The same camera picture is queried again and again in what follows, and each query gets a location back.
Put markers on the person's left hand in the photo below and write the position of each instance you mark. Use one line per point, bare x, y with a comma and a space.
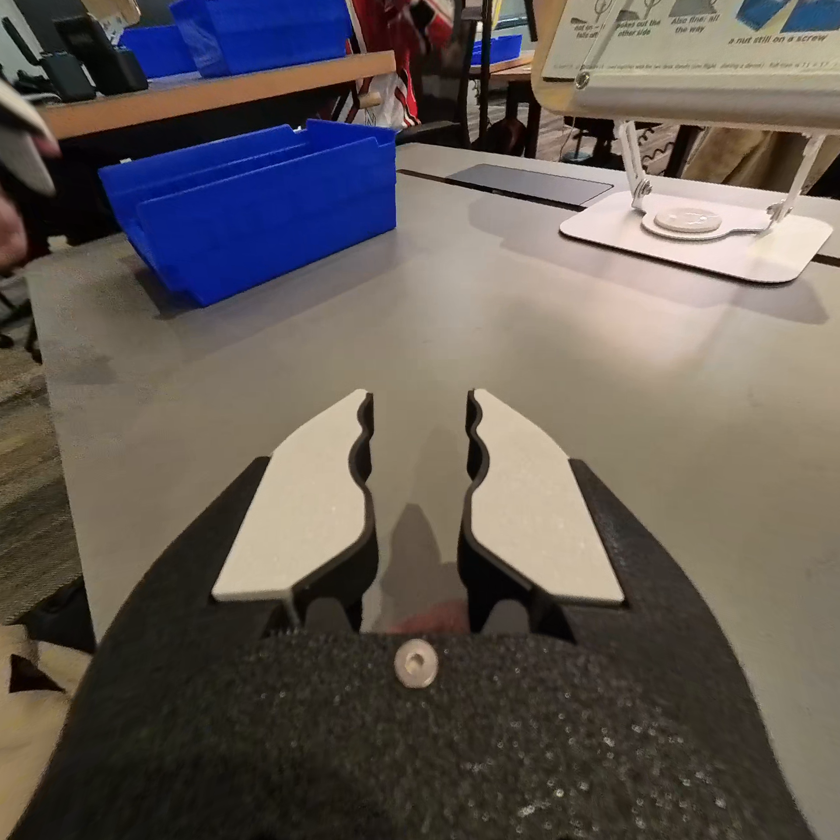
10, 229

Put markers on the distant wooden desk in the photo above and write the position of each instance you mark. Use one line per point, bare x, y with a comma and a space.
505, 67

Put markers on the white tablet stand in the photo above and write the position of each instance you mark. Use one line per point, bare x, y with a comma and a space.
774, 243

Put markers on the printed instruction sheet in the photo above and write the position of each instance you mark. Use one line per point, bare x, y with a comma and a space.
689, 39

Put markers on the black equipment box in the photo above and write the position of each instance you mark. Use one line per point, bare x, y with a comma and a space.
98, 59

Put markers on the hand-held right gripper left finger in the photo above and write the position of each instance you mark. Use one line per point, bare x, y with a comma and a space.
302, 518

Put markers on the dark table hatch panel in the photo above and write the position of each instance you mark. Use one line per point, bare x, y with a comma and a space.
531, 186

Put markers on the plain wooden panel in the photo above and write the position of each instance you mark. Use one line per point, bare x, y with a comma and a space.
115, 8

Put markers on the tan hanging cloth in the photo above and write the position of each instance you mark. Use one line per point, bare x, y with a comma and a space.
735, 157

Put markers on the blue plastic bin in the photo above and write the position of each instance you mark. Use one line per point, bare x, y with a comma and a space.
262, 229

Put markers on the small blue storage bin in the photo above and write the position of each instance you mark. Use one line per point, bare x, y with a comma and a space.
157, 52

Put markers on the large blue storage bin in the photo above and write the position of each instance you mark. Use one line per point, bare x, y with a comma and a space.
262, 33

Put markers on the distant blue bin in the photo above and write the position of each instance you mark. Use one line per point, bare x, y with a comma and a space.
495, 49

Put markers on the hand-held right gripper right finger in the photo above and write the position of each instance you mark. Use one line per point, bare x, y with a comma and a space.
541, 518

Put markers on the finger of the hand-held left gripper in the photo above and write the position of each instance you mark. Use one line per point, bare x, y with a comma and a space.
26, 144

